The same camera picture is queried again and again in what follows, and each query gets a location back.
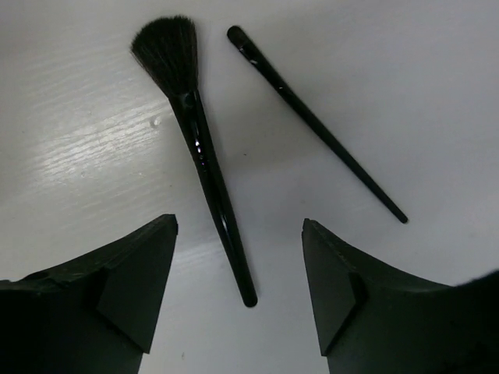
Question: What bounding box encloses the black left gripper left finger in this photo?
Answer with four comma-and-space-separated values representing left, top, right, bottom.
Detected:
1, 214, 178, 373

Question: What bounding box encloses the large black makeup brush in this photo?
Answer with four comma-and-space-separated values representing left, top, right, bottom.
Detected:
130, 16, 258, 308

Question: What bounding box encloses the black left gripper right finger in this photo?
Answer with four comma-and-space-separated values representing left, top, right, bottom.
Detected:
302, 219, 498, 373

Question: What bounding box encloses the thin black eyeliner brush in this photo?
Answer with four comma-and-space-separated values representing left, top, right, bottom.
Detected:
227, 25, 409, 224

